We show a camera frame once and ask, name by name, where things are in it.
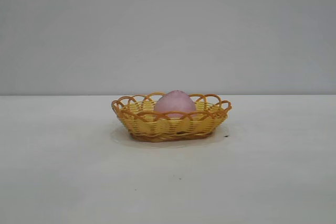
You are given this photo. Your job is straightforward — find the pink round bun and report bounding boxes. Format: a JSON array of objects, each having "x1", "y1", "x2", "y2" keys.
[{"x1": 153, "y1": 89, "x2": 197, "y2": 120}]

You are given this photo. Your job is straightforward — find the yellow orange woven basket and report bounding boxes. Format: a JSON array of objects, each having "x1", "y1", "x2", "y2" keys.
[{"x1": 111, "y1": 91, "x2": 233, "y2": 142}]

